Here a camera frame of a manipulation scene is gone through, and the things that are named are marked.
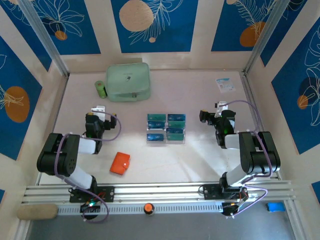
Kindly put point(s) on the blue credit card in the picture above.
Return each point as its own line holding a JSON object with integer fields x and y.
{"x": 156, "y": 124}
{"x": 155, "y": 137}
{"x": 176, "y": 117}
{"x": 176, "y": 131}

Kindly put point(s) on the green credit card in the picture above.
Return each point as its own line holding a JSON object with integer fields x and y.
{"x": 176, "y": 137}
{"x": 176, "y": 124}

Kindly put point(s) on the orange card holder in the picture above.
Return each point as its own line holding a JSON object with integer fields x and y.
{"x": 119, "y": 163}

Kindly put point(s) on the clear acrylic card stand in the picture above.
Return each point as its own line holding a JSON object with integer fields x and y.
{"x": 166, "y": 143}

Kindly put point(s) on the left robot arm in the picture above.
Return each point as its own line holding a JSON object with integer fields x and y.
{"x": 57, "y": 155}

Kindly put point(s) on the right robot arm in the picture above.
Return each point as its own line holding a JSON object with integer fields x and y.
{"x": 262, "y": 155}

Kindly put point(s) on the teal credit card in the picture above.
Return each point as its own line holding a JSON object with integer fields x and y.
{"x": 156, "y": 117}

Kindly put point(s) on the green cylinder roll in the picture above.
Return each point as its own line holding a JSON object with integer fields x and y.
{"x": 100, "y": 89}

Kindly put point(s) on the white blue paper packet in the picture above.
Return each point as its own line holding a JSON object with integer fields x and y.
{"x": 225, "y": 85}

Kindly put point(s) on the mint green zip pouch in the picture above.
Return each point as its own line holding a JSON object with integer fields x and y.
{"x": 128, "y": 81}

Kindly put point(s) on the small black electronics board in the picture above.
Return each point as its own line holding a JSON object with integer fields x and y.
{"x": 90, "y": 207}
{"x": 231, "y": 209}

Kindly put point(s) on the orange stop button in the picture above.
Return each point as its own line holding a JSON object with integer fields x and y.
{"x": 149, "y": 208}

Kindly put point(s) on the blue sponge block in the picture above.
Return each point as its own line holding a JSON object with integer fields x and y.
{"x": 275, "y": 207}

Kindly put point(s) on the beige foam pad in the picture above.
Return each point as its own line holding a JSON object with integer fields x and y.
{"x": 37, "y": 212}

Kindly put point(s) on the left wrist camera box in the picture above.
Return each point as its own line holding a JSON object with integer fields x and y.
{"x": 99, "y": 109}

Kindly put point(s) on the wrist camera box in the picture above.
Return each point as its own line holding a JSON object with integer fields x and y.
{"x": 222, "y": 106}
{"x": 99, "y": 109}

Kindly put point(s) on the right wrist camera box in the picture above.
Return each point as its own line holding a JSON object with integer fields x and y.
{"x": 222, "y": 106}

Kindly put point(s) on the aluminium side rail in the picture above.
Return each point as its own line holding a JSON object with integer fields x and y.
{"x": 260, "y": 125}

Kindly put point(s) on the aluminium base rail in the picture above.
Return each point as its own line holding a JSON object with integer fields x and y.
{"x": 160, "y": 192}

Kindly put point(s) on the aluminium frame post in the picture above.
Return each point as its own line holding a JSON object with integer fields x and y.
{"x": 267, "y": 35}
{"x": 42, "y": 35}

